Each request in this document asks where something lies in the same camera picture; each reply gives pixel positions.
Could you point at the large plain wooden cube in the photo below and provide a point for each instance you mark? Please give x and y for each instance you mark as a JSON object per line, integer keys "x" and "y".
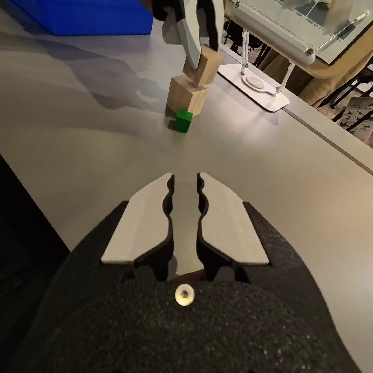
{"x": 182, "y": 94}

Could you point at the medium plain wooden cube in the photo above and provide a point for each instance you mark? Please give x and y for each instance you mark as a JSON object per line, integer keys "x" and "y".
{"x": 208, "y": 68}

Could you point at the instruction sign on stand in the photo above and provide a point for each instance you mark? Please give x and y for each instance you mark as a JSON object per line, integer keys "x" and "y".
{"x": 335, "y": 75}

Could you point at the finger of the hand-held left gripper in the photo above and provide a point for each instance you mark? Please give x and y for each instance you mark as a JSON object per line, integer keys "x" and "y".
{"x": 211, "y": 23}
{"x": 189, "y": 43}

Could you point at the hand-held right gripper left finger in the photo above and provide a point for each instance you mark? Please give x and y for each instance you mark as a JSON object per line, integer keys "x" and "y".
{"x": 137, "y": 227}

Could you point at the white black-patterned cloth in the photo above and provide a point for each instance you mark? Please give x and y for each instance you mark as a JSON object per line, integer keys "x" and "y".
{"x": 358, "y": 116}

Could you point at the printed instruction sheet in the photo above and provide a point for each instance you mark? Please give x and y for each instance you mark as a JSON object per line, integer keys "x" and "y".
{"x": 314, "y": 20}

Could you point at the green wooden cube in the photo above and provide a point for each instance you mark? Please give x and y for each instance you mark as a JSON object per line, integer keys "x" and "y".
{"x": 182, "y": 122}

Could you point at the white document stand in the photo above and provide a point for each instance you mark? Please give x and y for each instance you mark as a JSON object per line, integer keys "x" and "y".
{"x": 271, "y": 38}

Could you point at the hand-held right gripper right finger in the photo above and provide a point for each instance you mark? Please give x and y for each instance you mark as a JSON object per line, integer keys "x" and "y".
{"x": 230, "y": 227}

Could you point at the blue plastic bin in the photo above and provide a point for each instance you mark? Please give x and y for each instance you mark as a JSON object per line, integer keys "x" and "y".
{"x": 87, "y": 14}

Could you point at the person's dark clothing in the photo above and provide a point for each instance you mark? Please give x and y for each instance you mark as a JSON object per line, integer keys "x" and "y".
{"x": 23, "y": 233}

